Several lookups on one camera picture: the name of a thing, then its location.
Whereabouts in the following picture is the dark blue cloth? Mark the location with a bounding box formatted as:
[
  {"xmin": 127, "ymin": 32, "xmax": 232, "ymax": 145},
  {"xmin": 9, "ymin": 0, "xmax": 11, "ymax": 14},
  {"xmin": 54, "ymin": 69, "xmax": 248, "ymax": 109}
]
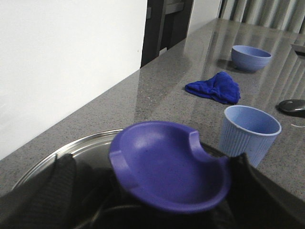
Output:
[{"xmin": 184, "ymin": 72, "xmax": 241, "ymax": 104}]

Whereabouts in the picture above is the grey curtain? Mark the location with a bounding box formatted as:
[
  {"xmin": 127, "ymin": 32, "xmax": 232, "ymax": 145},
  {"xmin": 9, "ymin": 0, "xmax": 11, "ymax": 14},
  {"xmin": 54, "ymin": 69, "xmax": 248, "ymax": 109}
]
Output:
[{"xmin": 219, "ymin": 0, "xmax": 305, "ymax": 34}]

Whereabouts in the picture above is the light blue ribbed cup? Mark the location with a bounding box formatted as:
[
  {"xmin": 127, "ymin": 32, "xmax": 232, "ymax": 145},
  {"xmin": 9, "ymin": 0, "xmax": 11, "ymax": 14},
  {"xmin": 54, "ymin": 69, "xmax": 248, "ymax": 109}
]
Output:
[{"xmin": 219, "ymin": 105, "xmax": 282, "ymax": 167}]

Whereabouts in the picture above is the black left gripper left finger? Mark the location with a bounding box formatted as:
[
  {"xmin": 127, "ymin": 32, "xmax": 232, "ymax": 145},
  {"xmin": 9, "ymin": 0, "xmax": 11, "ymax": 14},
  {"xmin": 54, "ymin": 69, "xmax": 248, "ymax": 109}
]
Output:
[{"xmin": 0, "ymin": 153, "xmax": 124, "ymax": 229}]

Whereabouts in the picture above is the black computer mouse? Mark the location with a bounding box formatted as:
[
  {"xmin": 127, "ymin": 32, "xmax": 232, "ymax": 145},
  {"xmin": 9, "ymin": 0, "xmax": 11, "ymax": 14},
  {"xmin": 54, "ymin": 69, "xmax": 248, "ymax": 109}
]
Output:
[{"xmin": 278, "ymin": 99, "xmax": 305, "ymax": 113}]

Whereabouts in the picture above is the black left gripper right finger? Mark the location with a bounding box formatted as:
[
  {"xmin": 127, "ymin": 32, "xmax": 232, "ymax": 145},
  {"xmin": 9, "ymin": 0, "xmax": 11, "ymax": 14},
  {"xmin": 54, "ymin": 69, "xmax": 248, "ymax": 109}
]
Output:
[{"xmin": 209, "ymin": 154, "xmax": 305, "ymax": 229}]

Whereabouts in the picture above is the dark doorway frame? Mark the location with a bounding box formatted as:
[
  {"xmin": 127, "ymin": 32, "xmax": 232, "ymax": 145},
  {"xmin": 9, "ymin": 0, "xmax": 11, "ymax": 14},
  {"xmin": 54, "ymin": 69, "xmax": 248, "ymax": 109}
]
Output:
[{"xmin": 141, "ymin": 0, "xmax": 193, "ymax": 67}]

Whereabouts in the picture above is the light blue bowl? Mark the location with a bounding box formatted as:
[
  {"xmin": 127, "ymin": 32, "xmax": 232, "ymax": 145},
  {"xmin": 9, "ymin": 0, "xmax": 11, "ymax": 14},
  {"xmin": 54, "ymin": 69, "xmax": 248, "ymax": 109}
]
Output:
[{"xmin": 231, "ymin": 45, "xmax": 272, "ymax": 72}]

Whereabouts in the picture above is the glass lid with blue knob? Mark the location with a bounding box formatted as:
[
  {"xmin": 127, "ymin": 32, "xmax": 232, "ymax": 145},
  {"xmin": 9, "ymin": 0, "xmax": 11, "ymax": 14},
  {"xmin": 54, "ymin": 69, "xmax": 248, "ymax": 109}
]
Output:
[{"xmin": 11, "ymin": 121, "xmax": 233, "ymax": 214}]

